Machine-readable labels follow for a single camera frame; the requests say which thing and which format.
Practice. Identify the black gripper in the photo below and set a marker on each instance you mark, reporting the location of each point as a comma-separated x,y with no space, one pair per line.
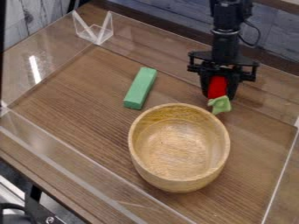
238,69

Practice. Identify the wooden bowl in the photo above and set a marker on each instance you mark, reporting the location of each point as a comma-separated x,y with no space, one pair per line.
180,146

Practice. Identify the red plush fruit green stem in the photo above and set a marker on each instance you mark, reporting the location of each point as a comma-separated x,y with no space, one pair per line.
218,97

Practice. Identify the clear acrylic corner bracket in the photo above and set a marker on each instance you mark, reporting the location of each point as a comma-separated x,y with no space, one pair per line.
94,33

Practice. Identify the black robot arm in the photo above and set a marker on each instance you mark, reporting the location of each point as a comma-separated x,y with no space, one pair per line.
230,14

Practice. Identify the black table leg frame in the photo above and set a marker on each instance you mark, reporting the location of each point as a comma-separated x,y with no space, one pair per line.
22,208

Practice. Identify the black foreground post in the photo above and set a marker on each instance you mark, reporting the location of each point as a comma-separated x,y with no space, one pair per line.
2,40

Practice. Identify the clear acrylic front wall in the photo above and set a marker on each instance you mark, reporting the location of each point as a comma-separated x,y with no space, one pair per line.
82,184

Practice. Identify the green rectangular block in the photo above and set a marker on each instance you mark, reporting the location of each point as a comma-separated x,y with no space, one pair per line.
141,87

